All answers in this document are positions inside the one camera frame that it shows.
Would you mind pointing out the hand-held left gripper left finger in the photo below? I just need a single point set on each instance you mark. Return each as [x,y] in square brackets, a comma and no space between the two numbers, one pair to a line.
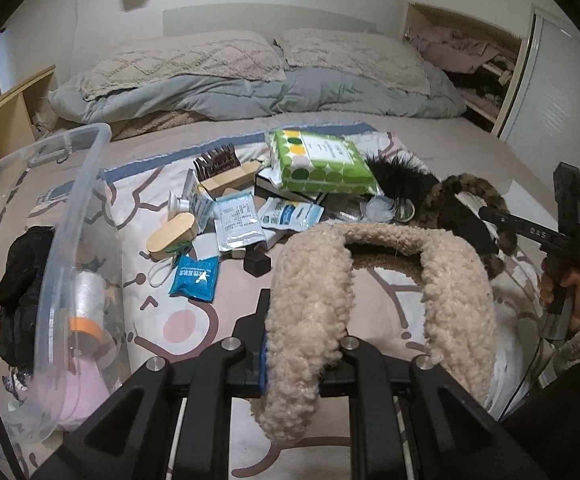
[264,370]

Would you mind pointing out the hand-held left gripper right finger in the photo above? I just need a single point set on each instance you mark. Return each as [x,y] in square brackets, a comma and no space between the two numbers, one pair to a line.
[354,360]

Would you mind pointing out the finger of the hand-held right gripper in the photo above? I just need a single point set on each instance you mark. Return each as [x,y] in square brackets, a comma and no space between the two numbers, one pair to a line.
[514,222]

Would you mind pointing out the leopard print headband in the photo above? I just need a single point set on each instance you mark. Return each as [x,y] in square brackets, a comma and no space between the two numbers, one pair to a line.
[469,182]

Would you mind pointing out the beige fleece headband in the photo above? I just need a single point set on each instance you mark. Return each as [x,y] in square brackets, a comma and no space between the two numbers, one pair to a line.
[310,310]

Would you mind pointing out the blue foil packet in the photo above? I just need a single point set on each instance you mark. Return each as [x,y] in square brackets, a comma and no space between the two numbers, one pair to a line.
[195,277]

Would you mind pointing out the white mesh pouf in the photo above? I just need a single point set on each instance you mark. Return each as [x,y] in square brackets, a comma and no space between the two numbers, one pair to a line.
[380,208]

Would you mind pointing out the clear plastic storage bin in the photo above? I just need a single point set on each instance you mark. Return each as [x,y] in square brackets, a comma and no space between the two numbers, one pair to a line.
[77,180]

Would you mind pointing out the dark cloth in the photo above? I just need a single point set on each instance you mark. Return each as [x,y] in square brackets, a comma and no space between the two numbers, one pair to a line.
[462,225]

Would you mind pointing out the printed blanket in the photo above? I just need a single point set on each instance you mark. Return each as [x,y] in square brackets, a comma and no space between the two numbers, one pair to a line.
[230,320]

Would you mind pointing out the beige bed sheet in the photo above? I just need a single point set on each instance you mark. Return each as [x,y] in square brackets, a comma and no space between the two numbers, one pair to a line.
[469,145]

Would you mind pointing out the black cube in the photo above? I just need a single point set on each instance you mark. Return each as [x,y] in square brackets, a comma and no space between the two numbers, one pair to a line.
[257,264]

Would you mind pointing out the round metal tin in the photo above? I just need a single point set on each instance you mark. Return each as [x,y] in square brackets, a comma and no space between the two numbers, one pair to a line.
[403,211]

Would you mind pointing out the white closet door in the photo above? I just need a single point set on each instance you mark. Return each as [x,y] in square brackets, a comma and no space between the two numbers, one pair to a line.
[559,85]

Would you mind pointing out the small pale block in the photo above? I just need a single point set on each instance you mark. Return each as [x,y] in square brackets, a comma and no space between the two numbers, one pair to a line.
[239,254]

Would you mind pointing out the black feather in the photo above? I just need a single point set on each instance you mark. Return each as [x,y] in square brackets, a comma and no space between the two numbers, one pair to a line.
[399,175]

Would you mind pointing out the closet shelf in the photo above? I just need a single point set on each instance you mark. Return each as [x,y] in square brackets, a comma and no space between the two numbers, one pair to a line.
[512,85]

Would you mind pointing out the green clip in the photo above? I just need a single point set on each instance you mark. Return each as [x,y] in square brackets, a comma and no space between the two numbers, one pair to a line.
[177,249]

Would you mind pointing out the clear plastic case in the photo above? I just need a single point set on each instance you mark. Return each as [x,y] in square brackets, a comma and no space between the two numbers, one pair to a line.
[347,210]

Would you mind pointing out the silver foil pouch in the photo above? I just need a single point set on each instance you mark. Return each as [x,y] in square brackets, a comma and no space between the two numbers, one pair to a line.
[237,220]

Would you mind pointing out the blue white pouch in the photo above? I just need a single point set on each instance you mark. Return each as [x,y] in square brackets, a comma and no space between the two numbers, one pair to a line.
[290,215]

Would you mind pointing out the wooden oval case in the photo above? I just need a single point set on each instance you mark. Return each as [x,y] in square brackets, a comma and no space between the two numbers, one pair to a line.
[170,232]

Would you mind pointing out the pile of clothes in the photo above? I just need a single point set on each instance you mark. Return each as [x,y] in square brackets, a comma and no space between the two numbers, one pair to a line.
[454,50]

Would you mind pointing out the pink cloth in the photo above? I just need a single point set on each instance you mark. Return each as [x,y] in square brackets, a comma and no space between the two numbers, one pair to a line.
[80,390]

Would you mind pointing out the white tube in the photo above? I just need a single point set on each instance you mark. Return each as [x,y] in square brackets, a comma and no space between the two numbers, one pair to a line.
[175,205]

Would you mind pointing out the clear tape roll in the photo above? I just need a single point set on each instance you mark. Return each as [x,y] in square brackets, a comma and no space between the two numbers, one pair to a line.
[87,300]

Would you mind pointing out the black book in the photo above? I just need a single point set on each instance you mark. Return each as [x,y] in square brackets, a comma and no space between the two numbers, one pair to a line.
[270,180]

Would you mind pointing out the wooden rectangular box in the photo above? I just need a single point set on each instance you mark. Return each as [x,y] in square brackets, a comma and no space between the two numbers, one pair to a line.
[230,177]

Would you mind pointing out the green dotted wipes pack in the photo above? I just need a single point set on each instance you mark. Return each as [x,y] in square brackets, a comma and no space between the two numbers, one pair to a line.
[320,165]

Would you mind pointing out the person's dark clothing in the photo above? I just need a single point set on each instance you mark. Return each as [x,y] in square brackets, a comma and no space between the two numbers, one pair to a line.
[569,425]

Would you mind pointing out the beige quilted pillow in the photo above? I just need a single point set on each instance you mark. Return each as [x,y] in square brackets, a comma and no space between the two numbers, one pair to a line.
[349,55]
[185,60]

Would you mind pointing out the black cloth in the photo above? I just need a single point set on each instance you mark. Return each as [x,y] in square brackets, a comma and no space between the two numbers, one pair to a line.
[25,280]

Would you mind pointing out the grey duvet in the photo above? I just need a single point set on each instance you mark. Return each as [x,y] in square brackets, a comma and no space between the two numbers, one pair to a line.
[270,95]

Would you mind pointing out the beige headboard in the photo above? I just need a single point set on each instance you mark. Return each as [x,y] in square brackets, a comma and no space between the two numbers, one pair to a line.
[270,20]

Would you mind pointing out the wooden shelf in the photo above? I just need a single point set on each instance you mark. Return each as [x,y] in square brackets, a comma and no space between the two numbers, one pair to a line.
[15,115]

